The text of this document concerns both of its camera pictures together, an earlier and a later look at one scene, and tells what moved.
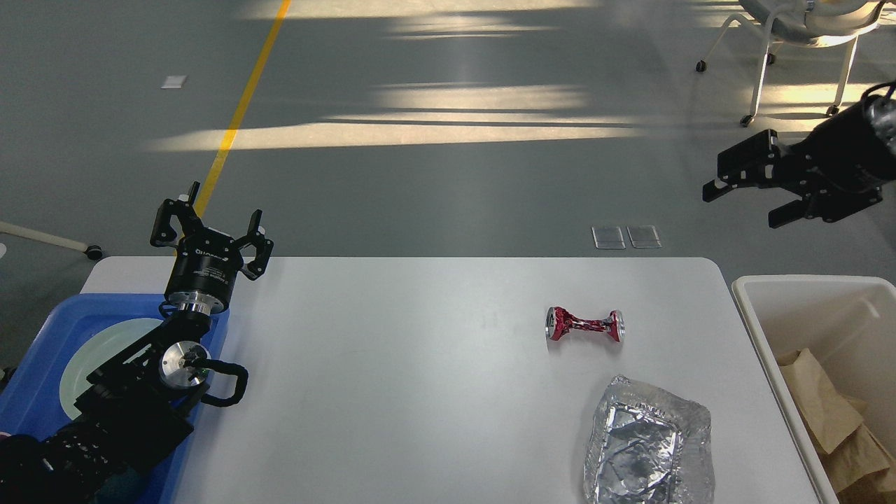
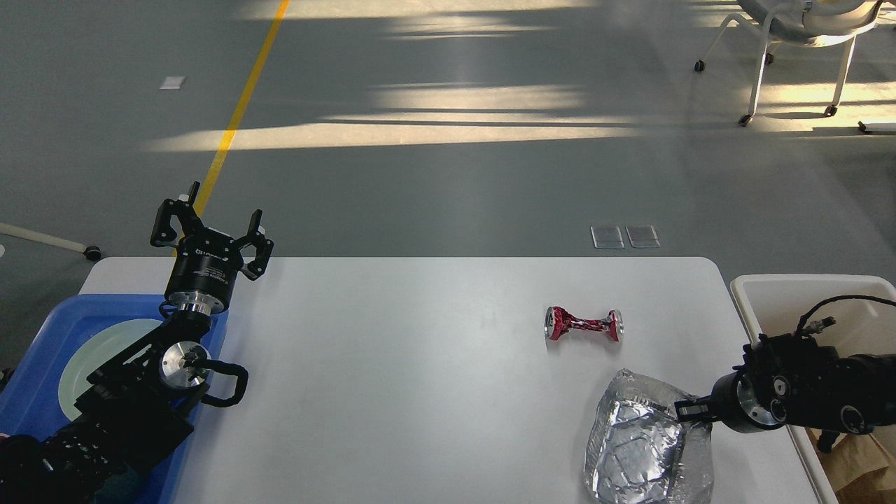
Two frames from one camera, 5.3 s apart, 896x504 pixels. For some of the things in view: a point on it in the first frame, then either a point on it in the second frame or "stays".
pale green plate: [97, 344] stays
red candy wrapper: [558, 322] stays
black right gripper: [857, 145] -> [737, 403]
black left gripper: [206, 262] stays
